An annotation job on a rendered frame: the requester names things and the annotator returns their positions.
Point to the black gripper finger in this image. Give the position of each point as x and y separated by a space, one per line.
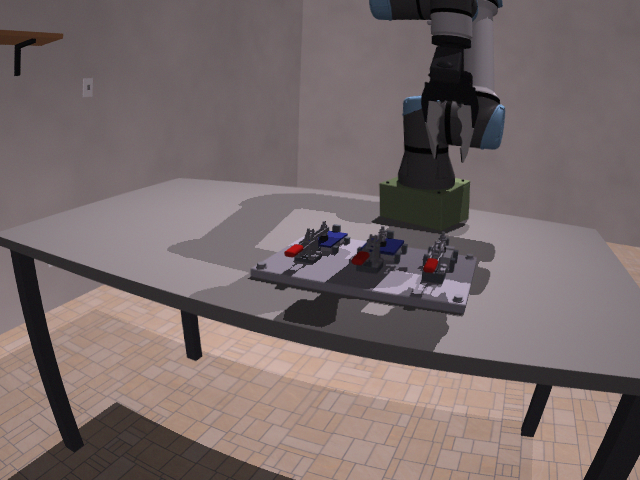
432 111
468 115

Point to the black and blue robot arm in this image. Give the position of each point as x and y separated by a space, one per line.
418 168

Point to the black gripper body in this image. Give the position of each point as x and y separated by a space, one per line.
444 90

